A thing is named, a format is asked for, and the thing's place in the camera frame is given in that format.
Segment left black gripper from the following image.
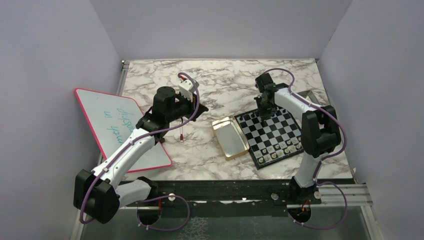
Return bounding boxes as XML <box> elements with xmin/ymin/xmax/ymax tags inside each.
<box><xmin>166</xmin><ymin>91</ymin><xmax>208</xmax><ymax>123</ymax></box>

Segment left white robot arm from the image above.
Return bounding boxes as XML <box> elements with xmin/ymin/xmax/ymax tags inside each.
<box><xmin>73</xmin><ymin>84</ymin><xmax>208</xmax><ymax>225</ymax></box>

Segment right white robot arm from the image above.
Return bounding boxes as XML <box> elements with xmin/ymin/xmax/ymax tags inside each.
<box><xmin>255</xmin><ymin>73</ymin><xmax>342</xmax><ymax>204</ymax></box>

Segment white box of black pieces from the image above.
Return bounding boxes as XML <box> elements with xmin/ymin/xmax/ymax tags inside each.
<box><xmin>296</xmin><ymin>90</ymin><xmax>322</xmax><ymax>109</ymax></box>

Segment black white chessboard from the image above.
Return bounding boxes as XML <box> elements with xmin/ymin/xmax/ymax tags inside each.
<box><xmin>235</xmin><ymin>107</ymin><xmax>304</xmax><ymax>170</ymax></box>

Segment small red white marker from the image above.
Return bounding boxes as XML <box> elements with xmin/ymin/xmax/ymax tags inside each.
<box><xmin>179</xmin><ymin>126</ymin><xmax>184</xmax><ymax>142</ymax></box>

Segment gold metal tin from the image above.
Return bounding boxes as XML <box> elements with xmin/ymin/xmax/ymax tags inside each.
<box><xmin>211</xmin><ymin>116</ymin><xmax>250</xmax><ymax>161</ymax></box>

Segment red framed whiteboard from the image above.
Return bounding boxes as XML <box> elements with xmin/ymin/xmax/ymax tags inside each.
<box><xmin>74</xmin><ymin>88</ymin><xmax>173</xmax><ymax>173</ymax></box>

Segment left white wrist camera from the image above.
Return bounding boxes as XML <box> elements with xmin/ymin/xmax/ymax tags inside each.
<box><xmin>178</xmin><ymin>79</ymin><xmax>199</xmax><ymax>102</ymax></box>

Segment black table front rail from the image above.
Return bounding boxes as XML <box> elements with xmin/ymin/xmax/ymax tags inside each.
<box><xmin>92</xmin><ymin>178</ymin><xmax>355</xmax><ymax>220</ymax></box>

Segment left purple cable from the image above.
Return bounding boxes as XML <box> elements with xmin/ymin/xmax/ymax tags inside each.
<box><xmin>79</xmin><ymin>72</ymin><xmax>201</xmax><ymax>233</ymax></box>

